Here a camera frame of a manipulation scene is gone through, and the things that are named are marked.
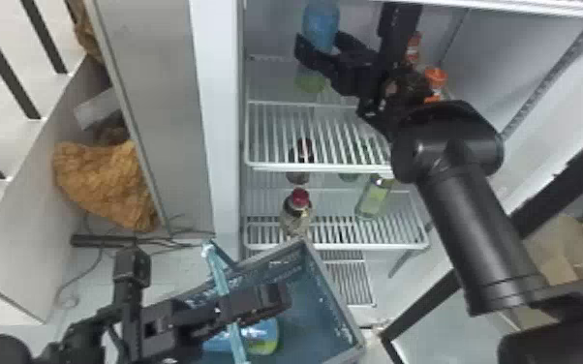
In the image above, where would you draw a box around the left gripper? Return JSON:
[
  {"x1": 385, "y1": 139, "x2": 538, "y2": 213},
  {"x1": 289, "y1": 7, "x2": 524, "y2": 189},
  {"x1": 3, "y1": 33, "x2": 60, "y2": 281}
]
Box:
[{"x1": 120, "y1": 281, "x2": 293, "y2": 361}]

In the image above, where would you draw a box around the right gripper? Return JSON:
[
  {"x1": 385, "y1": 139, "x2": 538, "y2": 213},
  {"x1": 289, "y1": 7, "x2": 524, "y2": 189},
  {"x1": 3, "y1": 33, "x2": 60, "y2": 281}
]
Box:
[{"x1": 292, "y1": 30, "x2": 383, "y2": 101}]

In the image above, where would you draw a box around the green bottle with blue label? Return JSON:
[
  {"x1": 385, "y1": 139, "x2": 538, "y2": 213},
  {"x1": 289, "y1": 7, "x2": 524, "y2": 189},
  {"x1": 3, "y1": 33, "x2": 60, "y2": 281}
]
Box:
[
  {"x1": 200, "y1": 317, "x2": 281, "y2": 357},
  {"x1": 294, "y1": 0, "x2": 342, "y2": 95}
]

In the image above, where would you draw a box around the blue basket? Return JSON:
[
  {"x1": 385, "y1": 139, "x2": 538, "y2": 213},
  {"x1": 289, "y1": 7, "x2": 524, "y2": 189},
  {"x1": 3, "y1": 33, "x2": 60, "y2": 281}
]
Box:
[{"x1": 183, "y1": 237, "x2": 367, "y2": 364}]

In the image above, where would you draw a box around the orange capped bottle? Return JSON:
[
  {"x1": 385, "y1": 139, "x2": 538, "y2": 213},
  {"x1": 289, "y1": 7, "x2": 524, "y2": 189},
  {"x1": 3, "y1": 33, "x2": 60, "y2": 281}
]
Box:
[{"x1": 422, "y1": 66, "x2": 448, "y2": 105}]

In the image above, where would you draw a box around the dark bottle with red cap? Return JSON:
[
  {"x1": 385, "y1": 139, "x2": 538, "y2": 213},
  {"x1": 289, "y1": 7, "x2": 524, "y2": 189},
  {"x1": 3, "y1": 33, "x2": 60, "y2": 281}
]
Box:
[{"x1": 278, "y1": 187, "x2": 315, "y2": 241}]

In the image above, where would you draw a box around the white fridge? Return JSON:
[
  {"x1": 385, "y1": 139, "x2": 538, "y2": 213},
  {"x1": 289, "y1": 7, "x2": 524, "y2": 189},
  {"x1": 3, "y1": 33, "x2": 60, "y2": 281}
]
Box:
[{"x1": 86, "y1": 0, "x2": 583, "y2": 327}]

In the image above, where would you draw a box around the black power strip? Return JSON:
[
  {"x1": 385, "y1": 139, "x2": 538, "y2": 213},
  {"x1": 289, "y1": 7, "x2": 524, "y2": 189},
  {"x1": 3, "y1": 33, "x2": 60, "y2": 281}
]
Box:
[{"x1": 69, "y1": 232, "x2": 141, "y2": 250}]

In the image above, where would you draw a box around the brown cloth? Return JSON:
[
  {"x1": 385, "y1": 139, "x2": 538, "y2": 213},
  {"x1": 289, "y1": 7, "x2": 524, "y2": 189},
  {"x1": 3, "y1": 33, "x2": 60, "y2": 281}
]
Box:
[{"x1": 51, "y1": 138, "x2": 162, "y2": 233}]

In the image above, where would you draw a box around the white board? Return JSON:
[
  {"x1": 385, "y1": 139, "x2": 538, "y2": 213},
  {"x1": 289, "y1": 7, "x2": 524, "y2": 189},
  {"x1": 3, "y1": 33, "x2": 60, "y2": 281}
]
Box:
[{"x1": 0, "y1": 54, "x2": 122, "y2": 324}]

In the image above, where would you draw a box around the cardboard box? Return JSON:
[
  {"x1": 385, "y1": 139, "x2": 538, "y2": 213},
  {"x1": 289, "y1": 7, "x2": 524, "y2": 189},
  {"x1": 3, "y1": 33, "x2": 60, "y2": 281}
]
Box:
[{"x1": 523, "y1": 212, "x2": 583, "y2": 288}]

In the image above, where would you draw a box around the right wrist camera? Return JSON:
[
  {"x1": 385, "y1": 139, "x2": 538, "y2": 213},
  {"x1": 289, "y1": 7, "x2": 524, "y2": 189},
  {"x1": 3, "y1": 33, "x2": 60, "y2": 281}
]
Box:
[{"x1": 375, "y1": 1, "x2": 424, "y2": 72}]

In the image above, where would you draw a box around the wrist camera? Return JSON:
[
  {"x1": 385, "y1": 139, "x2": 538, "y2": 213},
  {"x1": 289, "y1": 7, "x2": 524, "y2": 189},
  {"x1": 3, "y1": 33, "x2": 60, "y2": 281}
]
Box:
[
  {"x1": 111, "y1": 246, "x2": 152, "y2": 307},
  {"x1": 375, "y1": 1, "x2": 424, "y2": 72}
]

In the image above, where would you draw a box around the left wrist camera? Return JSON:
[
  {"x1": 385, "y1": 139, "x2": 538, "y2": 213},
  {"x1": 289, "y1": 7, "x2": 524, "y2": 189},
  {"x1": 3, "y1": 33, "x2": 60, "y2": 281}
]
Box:
[{"x1": 111, "y1": 246, "x2": 152, "y2": 307}]

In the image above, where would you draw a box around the grey cable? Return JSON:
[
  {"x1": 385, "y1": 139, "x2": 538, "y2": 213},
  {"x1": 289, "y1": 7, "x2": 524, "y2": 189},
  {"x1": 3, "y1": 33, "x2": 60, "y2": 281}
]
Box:
[{"x1": 53, "y1": 213, "x2": 120, "y2": 310}]

